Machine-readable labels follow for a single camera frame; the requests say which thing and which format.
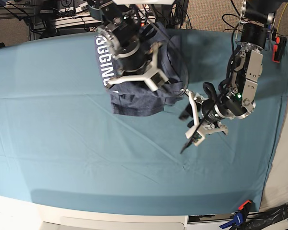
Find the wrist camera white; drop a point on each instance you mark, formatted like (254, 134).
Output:
(156, 80)
(197, 137)

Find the teal table cloth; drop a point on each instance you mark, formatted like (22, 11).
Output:
(62, 146)

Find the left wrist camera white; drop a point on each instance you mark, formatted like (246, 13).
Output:
(197, 137)

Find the black plastic bag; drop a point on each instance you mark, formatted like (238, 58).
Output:
(267, 218)

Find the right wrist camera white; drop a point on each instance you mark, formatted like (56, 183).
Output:
(156, 80)

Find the blue orange clamp bottom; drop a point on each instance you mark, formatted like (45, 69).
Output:
(239, 218)

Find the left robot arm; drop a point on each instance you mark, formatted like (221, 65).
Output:
(235, 95)

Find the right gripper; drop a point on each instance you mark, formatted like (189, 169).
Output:
(135, 64)

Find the blue-grey T-shirt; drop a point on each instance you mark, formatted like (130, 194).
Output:
(135, 98)

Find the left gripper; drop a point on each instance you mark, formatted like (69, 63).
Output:
(204, 112)

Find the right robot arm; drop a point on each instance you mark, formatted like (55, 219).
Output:
(120, 29)

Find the orange black clamp top right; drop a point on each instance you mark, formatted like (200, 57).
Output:
(279, 49)

